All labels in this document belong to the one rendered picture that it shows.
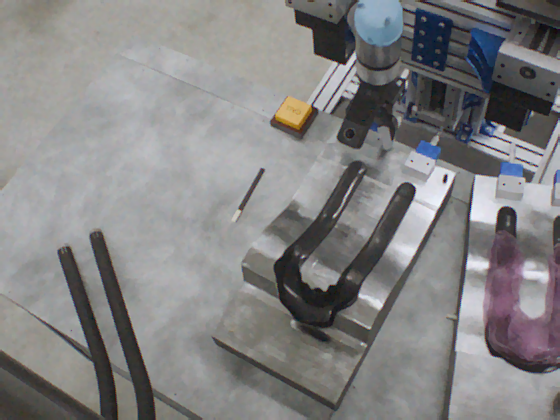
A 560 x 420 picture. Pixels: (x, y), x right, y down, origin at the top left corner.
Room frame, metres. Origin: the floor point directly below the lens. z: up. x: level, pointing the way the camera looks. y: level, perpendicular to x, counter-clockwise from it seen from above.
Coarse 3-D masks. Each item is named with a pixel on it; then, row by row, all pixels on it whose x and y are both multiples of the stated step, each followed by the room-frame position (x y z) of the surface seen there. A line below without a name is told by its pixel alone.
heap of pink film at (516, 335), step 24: (504, 240) 0.48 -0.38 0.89; (504, 264) 0.43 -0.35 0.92; (552, 264) 0.41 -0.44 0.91; (504, 288) 0.39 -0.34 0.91; (552, 288) 0.37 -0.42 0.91; (504, 312) 0.35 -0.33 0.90; (552, 312) 0.33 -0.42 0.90; (504, 336) 0.31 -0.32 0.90; (528, 336) 0.30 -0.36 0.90; (552, 336) 0.29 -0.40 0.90; (528, 360) 0.26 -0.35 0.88; (552, 360) 0.25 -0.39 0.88
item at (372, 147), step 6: (372, 126) 0.77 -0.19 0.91; (372, 132) 0.75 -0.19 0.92; (366, 138) 0.74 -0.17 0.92; (372, 138) 0.73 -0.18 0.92; (378, 138) 0.73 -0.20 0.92; (366, 144) 0.72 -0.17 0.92; (372, 144) 0.72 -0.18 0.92; (378, 144) 0.72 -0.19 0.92; (360, 150) 0.73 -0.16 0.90; (366, 150) 0.72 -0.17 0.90; (372, 150) 0.71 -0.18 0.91; (378, 150) 0.71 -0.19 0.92; (372, 156) 0.71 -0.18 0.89; (378, 156) 0.71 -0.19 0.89
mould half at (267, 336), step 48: (336, 144) 0.76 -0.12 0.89; (384, 192) 0.63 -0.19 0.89; (432, 192) 0.61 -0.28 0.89; (288, 240) 0.55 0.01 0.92; (336, 240) 0.54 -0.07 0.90; (240, 288) 0.50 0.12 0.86; (384, 288) 0.42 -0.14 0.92; (240, 336) 0.41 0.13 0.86; (288, 336) 0.39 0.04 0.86; (336, 336) 0.37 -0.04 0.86; (288, 384) 0.32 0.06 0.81; (336, 384) 0.29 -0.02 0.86
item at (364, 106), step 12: (360, 84) 0.75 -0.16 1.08; (360, 96) 0.73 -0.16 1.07; (372, 96) 0.72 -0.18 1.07; (348, 108) 0.72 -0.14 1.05; (360, 108) 0.71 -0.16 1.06; (372, 108) 0.71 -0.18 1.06; (348, 120) 0.70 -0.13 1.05; (360, 120) 0.69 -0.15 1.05; (372, 120) 0.70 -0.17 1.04; (348, 132) 0.68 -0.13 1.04; (360, 132) 0.67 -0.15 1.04; (348, 144) 0.66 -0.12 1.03; (360, 144) 0.66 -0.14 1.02
